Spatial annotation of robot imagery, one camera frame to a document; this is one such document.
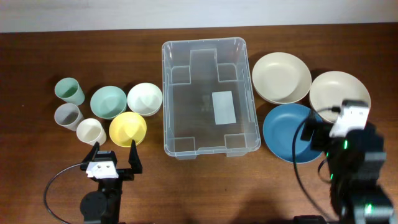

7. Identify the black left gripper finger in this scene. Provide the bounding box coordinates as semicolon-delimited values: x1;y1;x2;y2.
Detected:
80;142;100;170
128;140;142;174

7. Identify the blue bowl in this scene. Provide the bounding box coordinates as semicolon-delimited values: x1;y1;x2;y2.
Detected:
262;104;321;164

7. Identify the beige bowl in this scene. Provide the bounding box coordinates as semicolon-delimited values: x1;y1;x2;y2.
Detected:
252;52;312;105
309;71;371;111

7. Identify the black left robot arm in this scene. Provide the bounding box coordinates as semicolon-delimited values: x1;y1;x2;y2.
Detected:
80;141;142;223

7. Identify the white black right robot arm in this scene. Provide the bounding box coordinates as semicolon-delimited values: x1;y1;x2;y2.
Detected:
294;106;397;223

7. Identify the cream cup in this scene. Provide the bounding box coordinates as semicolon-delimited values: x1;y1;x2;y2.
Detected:
76;118;106;146

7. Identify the yellow small bowl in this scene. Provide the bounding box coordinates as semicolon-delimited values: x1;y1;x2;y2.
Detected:
109;112;147;147

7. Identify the grey cup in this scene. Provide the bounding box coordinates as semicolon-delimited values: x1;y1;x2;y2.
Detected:
54;103;84;131

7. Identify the green small bowl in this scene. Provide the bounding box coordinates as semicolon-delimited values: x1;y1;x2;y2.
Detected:
90;86;127;120

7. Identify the white small bowl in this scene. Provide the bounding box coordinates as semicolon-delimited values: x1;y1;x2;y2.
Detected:
127;83;163;116

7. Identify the green cup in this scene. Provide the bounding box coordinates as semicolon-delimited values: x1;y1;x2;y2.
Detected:
55;77;85;106

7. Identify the clear plastic storage bin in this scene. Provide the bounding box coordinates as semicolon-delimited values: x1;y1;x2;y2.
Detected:
162;37;261;160

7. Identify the white label in bin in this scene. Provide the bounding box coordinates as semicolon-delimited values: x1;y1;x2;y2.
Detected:
212;91;236;125

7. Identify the black left camera cable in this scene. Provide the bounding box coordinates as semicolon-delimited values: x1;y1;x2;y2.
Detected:
43;162;85;224

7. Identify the black camera cable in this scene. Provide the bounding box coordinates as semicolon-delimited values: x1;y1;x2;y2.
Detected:
292;106;342;222
43;162;85;224

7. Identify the black right camera cable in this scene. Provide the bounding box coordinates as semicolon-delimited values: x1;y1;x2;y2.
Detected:
292;106;342;222

